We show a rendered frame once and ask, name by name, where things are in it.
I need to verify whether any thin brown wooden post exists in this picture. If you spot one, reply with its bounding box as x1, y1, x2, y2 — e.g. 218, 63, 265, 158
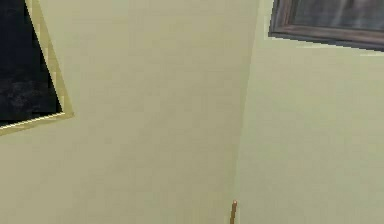
229, 199, 238, 224

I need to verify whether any dark window with pale frame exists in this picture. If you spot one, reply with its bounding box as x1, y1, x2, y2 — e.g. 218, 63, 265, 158
0, 0, 75, 137

